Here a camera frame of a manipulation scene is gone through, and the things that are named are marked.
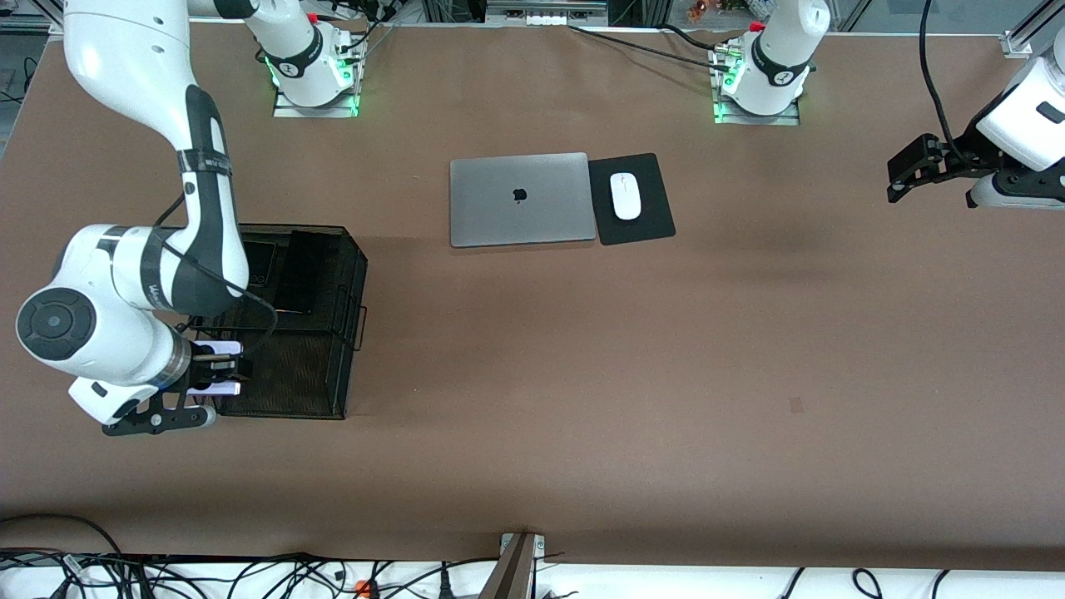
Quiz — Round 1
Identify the lavender flip phone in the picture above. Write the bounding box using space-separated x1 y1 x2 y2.
185 339 244 397

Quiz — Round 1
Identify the small black flip phone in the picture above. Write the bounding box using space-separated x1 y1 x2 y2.
241 240 278 288

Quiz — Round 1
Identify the tall black smartphone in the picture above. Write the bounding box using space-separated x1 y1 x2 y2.
273 230 330 316

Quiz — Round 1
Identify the black mesh two-tier basket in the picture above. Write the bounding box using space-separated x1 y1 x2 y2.
186 222 369 420

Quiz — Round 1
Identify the black mouse pad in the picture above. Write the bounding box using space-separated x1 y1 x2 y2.
587 153 676 247

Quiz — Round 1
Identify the white computer mouse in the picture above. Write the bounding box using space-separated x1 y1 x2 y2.
610 172 642 221

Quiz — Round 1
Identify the silver closed laptop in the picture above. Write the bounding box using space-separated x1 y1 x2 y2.
449 152 598 249

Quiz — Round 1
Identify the grey power strip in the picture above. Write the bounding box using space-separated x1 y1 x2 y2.
487 0 608 26

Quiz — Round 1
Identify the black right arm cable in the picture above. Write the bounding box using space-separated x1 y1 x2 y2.
152 150 280 363

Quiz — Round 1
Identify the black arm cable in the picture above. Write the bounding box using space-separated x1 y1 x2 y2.
918 0 966 163
152 150 280 363

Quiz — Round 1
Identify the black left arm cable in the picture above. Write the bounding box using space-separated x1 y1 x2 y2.
918 0 966 163

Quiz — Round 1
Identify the aluminium frame profile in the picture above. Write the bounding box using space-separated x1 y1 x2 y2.
1001 0 1065 59

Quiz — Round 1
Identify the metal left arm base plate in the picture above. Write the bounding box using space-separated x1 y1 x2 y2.
713 92 801 127

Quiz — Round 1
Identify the black floor cable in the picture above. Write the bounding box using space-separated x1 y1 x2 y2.
0 512 126 560

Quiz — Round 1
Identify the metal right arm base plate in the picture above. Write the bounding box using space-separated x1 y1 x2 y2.
273 83 360 119

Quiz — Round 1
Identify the black cable on table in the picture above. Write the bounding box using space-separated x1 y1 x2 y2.
568 23 733 74

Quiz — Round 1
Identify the grey metal camera post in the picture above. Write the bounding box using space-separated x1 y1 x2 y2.
478 532 546 599

